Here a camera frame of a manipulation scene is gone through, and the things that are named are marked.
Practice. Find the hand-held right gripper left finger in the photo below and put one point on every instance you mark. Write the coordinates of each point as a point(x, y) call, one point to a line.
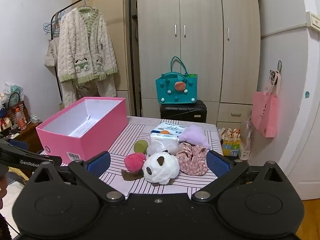
point(100, 163)

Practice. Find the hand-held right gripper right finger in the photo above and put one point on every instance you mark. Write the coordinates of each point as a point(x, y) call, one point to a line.
point(218, 163)

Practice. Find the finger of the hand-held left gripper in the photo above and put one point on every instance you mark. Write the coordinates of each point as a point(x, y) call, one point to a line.
point(18, 145)
point(53, 160)

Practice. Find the pink floral scrunchie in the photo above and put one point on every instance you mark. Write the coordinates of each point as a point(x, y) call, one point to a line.
point(192, 160)

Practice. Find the pink cardboard box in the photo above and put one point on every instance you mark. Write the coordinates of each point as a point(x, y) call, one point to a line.
point(100, 135)

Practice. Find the pink plush ball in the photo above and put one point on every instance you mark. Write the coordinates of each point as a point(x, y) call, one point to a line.
point(135, 162)

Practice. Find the purple plush toy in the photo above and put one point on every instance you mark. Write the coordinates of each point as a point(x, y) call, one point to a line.
point(193, 133)

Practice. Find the green ball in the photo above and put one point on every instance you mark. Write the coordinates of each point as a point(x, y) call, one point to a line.
point(140, 146)

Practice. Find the panda plush toy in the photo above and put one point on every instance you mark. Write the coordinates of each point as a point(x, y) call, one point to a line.
point(162, 167)

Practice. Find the blue white wet wipes pack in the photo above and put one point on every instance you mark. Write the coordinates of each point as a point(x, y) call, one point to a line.
point(172, 128)

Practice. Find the white blue tube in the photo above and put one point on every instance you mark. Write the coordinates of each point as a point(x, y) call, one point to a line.
point(162, 137)

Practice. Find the orange ball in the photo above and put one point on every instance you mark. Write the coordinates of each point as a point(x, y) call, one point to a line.
point(164, 132)

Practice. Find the wooden side cabinet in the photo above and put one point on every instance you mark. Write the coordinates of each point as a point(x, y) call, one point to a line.
point(30, 135)

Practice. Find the colourful paper gift bag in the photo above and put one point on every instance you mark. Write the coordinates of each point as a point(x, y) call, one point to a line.
point(230, 147)

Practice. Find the orange drink bottle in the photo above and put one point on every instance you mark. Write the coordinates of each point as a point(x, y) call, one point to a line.
point(20, 120)

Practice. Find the cream gift with red ribbon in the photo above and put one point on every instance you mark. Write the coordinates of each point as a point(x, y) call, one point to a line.
point(5, 123)

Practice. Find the small white packets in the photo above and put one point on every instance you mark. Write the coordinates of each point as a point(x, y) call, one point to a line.
point(35, 118)

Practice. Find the plaid basket bag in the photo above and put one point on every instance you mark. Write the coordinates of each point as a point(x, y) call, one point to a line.
point(11, 112)

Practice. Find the clear plastic bag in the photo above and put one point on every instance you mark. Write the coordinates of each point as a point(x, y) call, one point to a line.
point(246, 140)

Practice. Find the blue flower bouquet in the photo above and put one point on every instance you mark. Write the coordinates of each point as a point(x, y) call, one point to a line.
point(2, 105)

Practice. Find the striped tablecloth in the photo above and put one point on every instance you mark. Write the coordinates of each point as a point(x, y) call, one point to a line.
point(140, 130)

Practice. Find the white plastic bag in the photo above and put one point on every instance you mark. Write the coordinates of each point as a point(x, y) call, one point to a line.
point(15, 88)

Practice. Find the black suitcase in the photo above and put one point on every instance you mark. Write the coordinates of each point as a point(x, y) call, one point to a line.
point(182, 111)

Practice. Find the pink paper bag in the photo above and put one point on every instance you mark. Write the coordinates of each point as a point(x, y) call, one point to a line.
point(265, 115)

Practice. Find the dark fuzzy garment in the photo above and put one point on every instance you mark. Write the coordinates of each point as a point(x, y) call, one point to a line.
point(3, 227)

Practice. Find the cream fleece pajama pants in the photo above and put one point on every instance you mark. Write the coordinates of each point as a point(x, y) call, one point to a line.
point(70, 92)

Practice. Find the teal felt handbag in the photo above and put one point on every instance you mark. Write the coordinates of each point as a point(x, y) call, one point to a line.
point(175, 95)

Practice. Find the canvas tote bag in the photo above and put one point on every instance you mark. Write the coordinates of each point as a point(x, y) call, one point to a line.
point(51, 55)

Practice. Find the white door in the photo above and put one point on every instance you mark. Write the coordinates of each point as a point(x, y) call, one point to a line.
point(310, 130)

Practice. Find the small teal sticker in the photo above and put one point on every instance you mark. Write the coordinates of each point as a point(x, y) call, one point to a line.
point(307, 94)

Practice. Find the cream fleece pajama jacket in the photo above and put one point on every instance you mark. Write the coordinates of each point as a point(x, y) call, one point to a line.
point(82, 45)

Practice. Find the light blue clothes hanger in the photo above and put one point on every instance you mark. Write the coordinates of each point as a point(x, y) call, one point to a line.
point(45, 27)

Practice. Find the tall beige cabinet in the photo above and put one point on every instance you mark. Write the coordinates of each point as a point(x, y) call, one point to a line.
point(117, 42)

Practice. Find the beige three-door wardrobe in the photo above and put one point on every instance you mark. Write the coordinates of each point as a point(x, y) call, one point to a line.
point(200, 42)

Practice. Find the black clothes rack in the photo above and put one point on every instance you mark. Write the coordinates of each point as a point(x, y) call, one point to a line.
point(129, 10)

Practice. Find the wall hook with clips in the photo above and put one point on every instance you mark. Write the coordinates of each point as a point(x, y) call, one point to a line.
point(273, 76)

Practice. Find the white wall switch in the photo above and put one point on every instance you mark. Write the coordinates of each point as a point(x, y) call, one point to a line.
point(313, 20)

